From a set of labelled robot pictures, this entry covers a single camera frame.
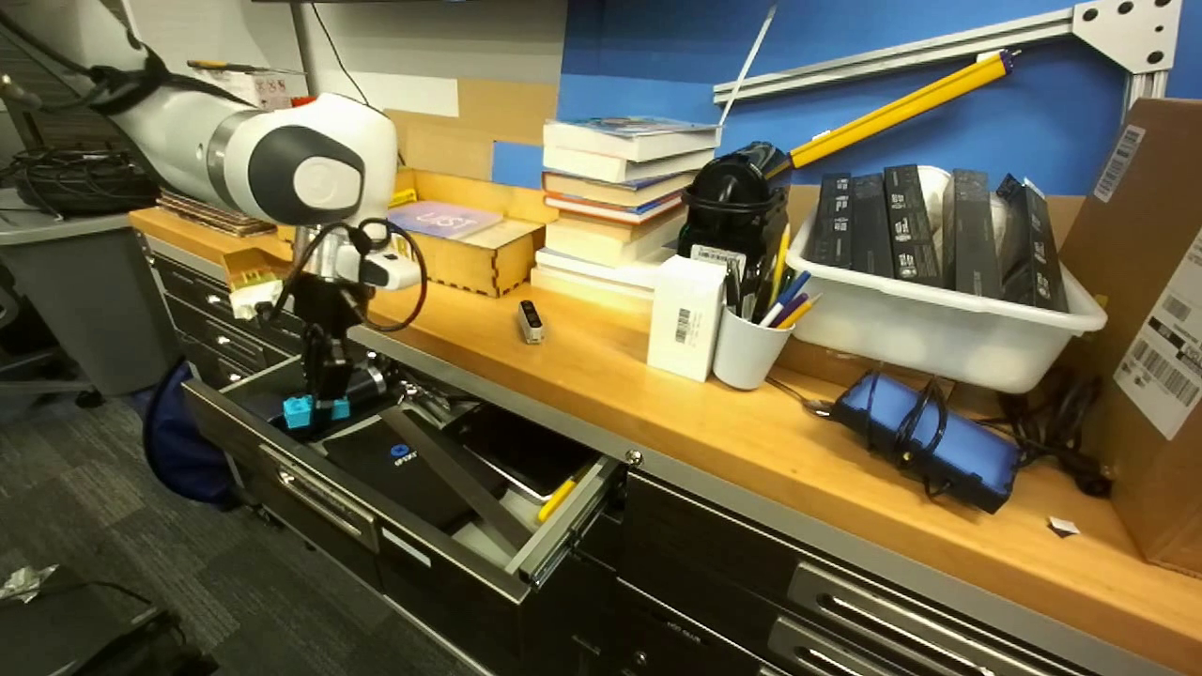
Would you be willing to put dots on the blue cloth item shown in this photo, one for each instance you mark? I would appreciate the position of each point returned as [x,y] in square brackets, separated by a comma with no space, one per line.
[953,453]

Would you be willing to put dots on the blue Lego brick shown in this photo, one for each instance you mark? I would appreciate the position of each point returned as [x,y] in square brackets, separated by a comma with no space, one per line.
[297,413]

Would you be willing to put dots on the crumpled white paper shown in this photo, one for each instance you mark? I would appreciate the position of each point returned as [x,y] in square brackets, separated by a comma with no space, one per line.
[29,584]

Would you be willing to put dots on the black floor object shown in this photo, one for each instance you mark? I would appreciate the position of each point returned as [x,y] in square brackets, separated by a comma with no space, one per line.
[137,644]

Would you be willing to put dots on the blue pen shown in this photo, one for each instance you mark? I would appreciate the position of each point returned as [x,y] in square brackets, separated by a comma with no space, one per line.
[795,295]

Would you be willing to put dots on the white plastic bin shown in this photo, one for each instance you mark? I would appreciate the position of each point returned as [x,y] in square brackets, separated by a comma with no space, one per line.
[925,340]

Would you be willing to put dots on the black slim box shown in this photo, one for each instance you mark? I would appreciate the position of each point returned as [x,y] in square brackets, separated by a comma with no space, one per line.
[832,218]
[972,235]
[909,226]
[873,226]
[1032,246]

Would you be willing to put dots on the small silver black device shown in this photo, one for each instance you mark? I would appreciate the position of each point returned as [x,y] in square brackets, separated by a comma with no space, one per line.
[532,323]

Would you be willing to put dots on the wooden tray with Autolab sticker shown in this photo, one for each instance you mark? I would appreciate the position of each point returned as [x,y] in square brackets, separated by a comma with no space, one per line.
[489,265]

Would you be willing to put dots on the small white scrap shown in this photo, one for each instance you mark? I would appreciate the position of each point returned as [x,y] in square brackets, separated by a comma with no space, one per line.
[1063,528]

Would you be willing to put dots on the brown cardboard shipping box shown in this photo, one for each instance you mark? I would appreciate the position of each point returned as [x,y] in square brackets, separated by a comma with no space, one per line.
[1152,250]

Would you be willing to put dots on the flat white book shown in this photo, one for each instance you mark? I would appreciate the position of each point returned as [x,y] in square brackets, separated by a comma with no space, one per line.
[587,271]

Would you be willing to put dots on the black metal workbench cabinet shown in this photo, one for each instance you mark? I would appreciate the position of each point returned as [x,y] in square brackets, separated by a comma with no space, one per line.
[700,549]

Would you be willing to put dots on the thick cream book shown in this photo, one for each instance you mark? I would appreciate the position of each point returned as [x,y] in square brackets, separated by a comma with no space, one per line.
[602,239]

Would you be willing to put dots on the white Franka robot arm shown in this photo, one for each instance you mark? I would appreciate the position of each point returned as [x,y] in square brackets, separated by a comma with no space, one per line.
[188,137]

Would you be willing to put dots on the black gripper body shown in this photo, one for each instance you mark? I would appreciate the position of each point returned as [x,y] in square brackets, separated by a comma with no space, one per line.
[323,313]

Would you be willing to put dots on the dark blue bag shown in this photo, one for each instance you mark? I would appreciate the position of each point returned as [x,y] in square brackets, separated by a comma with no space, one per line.
[182,435]

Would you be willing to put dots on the white rectangular box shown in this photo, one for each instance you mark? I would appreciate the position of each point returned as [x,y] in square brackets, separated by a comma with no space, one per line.
[681,321]

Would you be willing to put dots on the thin white strip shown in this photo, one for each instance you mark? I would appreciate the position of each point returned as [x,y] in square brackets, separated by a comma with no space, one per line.
[749,61]

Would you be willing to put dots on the white pen cup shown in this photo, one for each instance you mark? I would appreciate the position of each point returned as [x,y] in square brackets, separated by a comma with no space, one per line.
[746,354]

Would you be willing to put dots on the red brown cover book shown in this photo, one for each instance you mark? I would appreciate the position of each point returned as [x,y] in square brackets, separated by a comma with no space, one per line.
[602,189]

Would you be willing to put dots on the purple UIST booklet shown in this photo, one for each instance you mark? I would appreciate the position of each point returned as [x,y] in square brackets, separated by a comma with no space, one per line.
[436,224]

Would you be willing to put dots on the black box blue logo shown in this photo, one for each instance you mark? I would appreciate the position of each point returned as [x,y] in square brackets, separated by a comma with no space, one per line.
[378,469]

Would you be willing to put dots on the wide grey metal drawer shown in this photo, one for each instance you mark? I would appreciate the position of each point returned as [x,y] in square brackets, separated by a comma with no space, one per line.
[338,513]

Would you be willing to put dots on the silver metal tools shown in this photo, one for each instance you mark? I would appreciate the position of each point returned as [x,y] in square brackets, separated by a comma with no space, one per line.
[427,398]

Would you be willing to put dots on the aluminium rail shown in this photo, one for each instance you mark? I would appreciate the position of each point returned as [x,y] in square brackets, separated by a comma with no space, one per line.
[902,46]

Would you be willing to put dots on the yellow pencil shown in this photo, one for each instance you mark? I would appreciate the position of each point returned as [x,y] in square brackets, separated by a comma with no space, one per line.
[781,255]

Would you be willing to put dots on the thin blue spine book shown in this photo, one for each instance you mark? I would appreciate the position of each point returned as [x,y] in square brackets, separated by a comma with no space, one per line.
[602,166]

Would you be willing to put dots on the black bulky device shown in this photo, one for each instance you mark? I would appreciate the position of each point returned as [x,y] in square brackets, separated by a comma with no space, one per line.
[734,199]

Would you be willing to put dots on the thick white book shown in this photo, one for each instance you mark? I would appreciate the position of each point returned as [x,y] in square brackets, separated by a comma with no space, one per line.
[624,137]

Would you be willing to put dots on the yellow bar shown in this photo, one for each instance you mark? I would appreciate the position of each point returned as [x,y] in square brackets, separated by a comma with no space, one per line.
[902,109]

